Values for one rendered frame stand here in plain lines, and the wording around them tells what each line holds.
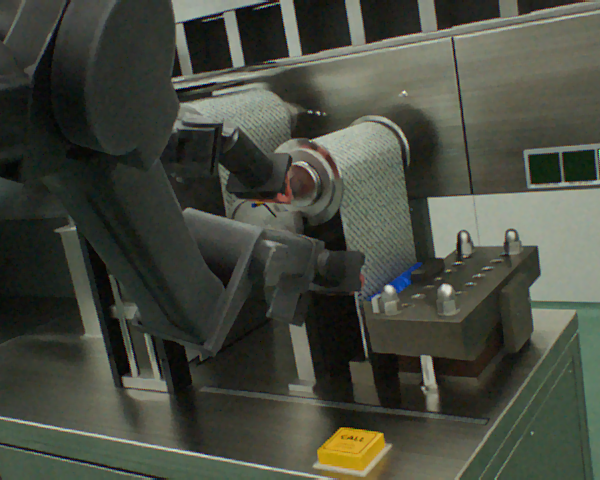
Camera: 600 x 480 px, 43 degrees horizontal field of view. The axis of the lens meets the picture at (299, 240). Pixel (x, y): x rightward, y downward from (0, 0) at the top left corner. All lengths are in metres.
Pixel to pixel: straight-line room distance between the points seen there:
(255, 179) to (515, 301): 0.49
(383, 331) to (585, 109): 0.52
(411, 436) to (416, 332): 0.17
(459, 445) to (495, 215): 3.01
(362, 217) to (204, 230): 0.65
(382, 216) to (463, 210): 2.75
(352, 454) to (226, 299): 0.46
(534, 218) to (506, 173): 2.53
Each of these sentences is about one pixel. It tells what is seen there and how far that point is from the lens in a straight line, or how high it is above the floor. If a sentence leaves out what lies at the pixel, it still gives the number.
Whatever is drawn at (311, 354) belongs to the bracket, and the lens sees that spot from 1.32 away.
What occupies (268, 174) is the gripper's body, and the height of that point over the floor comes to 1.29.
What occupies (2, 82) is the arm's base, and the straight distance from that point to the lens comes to 0.30.
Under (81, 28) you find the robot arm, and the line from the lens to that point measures 0.31.
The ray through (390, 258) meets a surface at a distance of 1.39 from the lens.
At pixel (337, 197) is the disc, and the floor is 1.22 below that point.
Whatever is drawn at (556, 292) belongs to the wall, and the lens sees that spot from 4.08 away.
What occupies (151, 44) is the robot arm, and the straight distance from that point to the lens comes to 0.35.
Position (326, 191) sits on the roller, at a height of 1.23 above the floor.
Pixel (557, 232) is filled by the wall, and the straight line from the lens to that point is 3.98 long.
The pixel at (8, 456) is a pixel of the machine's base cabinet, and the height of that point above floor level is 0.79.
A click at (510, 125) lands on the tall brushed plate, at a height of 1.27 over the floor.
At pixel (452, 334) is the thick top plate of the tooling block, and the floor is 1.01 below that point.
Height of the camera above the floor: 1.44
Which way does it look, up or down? 13 degrees down
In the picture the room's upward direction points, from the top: 10 degrees counter-clockwise
